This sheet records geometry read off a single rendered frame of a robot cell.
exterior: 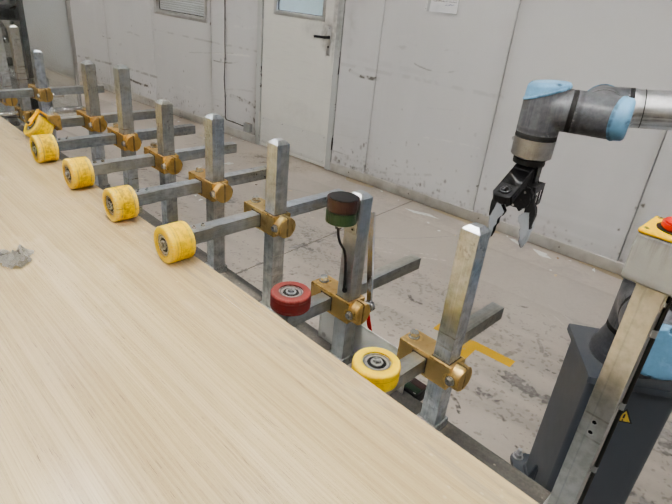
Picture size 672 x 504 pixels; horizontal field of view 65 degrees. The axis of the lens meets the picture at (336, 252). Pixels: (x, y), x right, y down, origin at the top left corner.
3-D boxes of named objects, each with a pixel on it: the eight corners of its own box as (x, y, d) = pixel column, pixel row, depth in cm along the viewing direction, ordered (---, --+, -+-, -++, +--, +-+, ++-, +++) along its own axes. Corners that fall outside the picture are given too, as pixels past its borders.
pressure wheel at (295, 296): (290, 321, 113) (293, 274, 108) (315, 339, 108) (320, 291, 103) (260, 334, 108) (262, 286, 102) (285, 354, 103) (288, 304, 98)
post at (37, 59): (57, 165, 229) (39, 48, 208) (60, 168, 227) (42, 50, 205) (48, 166, 227) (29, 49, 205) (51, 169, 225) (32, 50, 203)
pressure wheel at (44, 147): (62, 156, 154) (55, 163, 160) (53, 129, 153) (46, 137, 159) (40, 159, 150) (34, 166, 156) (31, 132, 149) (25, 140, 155)
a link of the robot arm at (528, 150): (547, 145, 112) (505, 134, 117) (541, 167, 114) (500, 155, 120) (562, 139, 118) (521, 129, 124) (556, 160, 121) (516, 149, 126)
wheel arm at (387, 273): (408, 266, 135) (411, 251, 133) (419, 271, 133) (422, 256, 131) (275, 326, 106) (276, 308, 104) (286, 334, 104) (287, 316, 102)
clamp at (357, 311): (325, 293, 120) (327, 274, 117) (369, 320, 112) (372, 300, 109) (307, 301, 116) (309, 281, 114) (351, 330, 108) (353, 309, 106)
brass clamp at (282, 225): (261, 215, 131) (262, 196, 128) (297, 235, 123) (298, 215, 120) (241, 221, 127) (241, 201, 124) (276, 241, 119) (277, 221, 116)
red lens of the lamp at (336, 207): (342, 200, 102) (343, 189, 101) (364, 210, 98) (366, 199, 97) (319, 206, 98) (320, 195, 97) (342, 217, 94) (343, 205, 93)
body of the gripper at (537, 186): (540, 206, 127) (554, 158, 121) (526, 215, 121) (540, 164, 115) (510, 196, 131) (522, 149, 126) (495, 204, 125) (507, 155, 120)
